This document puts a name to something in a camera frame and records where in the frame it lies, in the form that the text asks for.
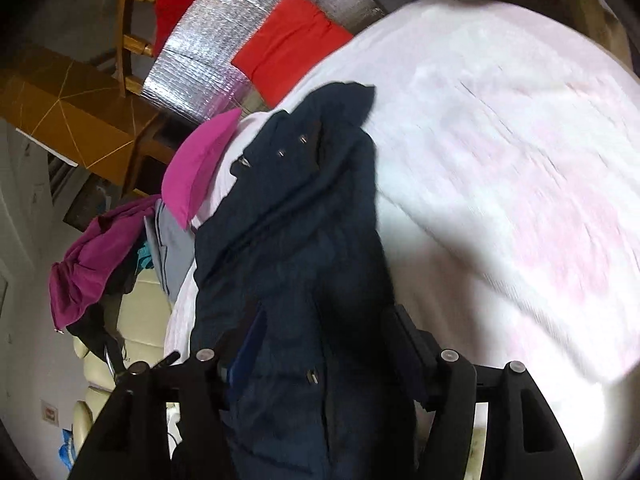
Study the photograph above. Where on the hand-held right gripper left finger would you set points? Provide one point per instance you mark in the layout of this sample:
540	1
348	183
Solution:
247	350

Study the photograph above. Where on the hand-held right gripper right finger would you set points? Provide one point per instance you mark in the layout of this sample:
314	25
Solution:
450	385

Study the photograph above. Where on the navy padded jacket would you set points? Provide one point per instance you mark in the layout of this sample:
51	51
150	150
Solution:
300	260

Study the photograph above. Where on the cream leather sofa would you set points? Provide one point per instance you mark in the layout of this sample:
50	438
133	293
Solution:
140	320

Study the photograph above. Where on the grey garment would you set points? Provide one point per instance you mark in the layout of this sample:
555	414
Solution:
172	250

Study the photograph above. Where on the teal garment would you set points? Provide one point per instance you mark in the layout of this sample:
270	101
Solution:
144	260

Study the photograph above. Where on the black garment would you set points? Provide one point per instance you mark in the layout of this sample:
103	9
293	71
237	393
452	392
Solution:
95	327

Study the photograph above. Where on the magenta fleece garment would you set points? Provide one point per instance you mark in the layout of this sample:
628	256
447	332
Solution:
90	270

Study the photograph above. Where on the magenta pillow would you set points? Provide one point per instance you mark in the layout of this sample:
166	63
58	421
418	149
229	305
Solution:
200	170

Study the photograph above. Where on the pink white fleece blanket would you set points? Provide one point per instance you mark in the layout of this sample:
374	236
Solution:
500	160

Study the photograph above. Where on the silver foil insulation panel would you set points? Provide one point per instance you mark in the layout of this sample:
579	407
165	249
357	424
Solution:
210	60

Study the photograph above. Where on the wooden pillar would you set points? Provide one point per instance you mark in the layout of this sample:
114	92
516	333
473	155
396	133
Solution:
75	110

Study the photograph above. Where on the red pillow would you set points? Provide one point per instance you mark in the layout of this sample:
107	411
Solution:
285	50

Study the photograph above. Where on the wooden stair railing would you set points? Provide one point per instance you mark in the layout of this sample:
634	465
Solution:
122	35

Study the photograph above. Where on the red cloth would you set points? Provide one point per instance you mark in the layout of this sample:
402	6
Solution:
175	0

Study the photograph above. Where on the wall socket plate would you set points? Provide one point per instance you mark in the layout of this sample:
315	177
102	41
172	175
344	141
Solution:
50	411

